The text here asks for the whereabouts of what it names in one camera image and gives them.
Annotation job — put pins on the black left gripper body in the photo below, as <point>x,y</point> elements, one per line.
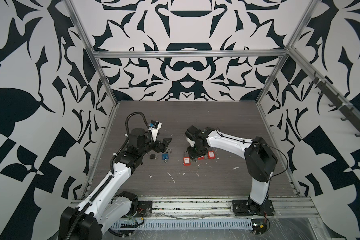
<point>156,147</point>

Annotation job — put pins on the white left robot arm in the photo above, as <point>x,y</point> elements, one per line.
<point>96,214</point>

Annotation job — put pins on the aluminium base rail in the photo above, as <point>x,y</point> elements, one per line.
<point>208,207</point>

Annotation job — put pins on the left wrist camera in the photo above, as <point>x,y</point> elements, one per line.
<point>154,128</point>

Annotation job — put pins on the white slotted cable duct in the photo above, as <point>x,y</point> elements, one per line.
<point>193,224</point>

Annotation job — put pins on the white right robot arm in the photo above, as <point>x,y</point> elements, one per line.
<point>260,160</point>

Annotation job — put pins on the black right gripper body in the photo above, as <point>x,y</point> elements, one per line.
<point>195,151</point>

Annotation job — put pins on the blue padlock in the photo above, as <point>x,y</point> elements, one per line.
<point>166,155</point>

